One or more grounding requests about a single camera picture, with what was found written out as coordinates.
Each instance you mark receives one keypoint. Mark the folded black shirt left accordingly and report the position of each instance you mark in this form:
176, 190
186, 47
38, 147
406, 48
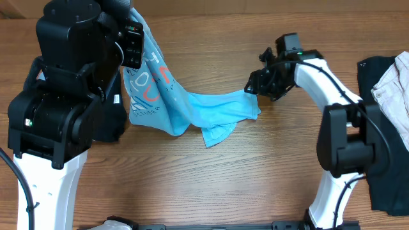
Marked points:
115, 115

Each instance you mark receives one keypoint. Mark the black garment right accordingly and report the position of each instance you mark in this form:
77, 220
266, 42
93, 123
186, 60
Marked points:
389, 192

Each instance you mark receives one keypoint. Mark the beige pink trousers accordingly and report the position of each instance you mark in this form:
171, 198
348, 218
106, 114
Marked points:
391, 94

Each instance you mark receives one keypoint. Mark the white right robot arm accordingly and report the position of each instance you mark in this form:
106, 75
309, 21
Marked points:
349, 140

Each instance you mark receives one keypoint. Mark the light blue printed t-shirt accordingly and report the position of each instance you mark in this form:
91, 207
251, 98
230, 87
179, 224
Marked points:
157, 100

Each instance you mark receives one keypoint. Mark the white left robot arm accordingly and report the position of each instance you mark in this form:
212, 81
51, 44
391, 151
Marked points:
52, 121

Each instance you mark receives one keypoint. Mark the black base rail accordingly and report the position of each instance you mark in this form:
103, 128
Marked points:
223, 226

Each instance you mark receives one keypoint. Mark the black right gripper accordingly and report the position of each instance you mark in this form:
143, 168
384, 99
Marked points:
259, 82

